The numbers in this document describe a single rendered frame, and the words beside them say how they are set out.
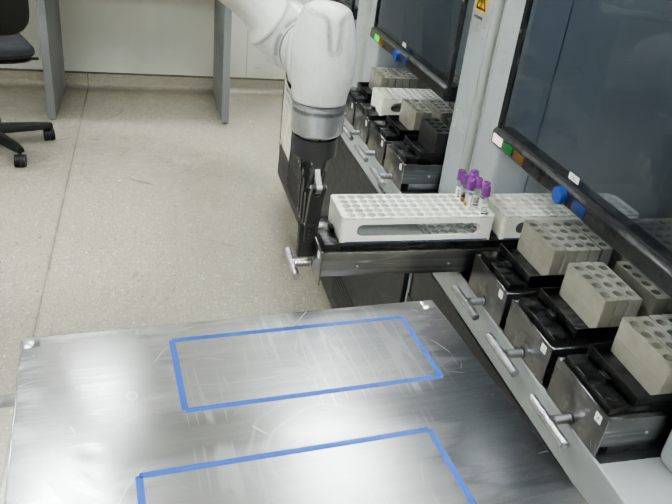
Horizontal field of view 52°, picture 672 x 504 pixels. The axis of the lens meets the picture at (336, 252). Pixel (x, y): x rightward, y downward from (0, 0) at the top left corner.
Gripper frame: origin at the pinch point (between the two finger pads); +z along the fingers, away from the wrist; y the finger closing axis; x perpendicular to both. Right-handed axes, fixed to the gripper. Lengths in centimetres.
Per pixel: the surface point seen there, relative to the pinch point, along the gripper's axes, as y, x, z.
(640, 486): -58, -34, 7
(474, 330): -14.5, -30.3, 12.3
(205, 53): 350, -8, 55
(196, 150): 244, 4, 80
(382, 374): -41.6, -2.0, -2.0
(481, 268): -11.7, -30.3, 0.5
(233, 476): -56, 19, -2
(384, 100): 66, -35, -6
